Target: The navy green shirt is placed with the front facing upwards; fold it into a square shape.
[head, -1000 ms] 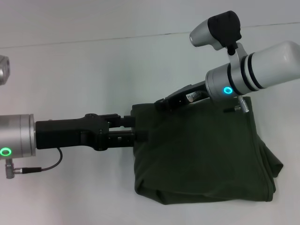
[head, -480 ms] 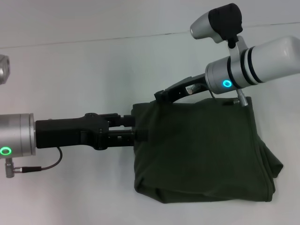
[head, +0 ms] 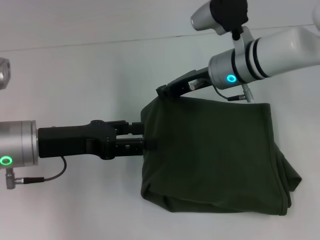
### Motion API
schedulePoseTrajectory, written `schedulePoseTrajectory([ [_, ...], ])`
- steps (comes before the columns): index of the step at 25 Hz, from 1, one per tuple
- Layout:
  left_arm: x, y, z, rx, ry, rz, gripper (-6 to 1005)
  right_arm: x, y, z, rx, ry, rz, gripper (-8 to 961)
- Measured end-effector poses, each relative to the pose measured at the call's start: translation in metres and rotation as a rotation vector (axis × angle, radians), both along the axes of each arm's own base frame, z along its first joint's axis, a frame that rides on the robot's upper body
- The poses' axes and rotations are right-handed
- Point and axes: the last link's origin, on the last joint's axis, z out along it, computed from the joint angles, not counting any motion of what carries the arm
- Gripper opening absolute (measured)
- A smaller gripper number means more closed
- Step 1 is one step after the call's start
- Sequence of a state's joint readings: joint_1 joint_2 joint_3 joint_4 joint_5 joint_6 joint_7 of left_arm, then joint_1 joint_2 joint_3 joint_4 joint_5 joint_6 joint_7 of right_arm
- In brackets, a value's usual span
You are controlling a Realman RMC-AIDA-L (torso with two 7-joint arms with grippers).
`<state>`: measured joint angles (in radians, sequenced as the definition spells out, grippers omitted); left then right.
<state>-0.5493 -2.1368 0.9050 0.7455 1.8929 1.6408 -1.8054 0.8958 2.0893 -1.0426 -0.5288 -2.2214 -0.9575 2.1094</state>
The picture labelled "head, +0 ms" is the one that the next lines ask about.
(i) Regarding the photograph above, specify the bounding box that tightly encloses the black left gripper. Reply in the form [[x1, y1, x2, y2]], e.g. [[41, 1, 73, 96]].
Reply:
[[37, 119, 159, 161]]

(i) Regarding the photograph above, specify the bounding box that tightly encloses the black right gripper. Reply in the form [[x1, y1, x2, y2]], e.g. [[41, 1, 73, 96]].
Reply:
[[155, 66, 214, 100]]

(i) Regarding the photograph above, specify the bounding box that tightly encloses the dark green FREE! t-shirt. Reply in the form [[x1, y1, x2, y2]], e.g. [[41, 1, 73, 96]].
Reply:
[[139, 95, 303, 217]]

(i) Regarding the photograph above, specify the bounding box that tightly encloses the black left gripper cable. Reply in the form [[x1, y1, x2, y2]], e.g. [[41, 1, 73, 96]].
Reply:
[[14, 156, 68, 183]]

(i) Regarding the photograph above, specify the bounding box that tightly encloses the silver right wrist depth camera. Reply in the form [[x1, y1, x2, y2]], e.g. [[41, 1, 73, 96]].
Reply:
[[190, 0, 251, 41]]

